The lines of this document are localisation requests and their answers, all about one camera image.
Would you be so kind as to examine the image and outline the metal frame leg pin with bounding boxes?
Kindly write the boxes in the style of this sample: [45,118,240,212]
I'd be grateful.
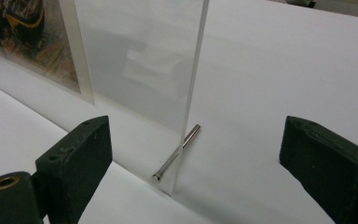
[151,123,202,182]

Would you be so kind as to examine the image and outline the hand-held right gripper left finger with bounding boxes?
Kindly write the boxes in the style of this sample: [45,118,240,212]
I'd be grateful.
[34,115,114,224]

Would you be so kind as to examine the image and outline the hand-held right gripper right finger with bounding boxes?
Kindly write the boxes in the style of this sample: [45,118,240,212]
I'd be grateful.
[278,115,358,224]

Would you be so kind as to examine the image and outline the brown printed picture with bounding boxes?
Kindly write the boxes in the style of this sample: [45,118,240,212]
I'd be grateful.
[0,0,95,105]

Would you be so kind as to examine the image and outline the clear acrylic photo frame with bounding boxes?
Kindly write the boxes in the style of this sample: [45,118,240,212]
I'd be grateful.
[0,0,211,197]

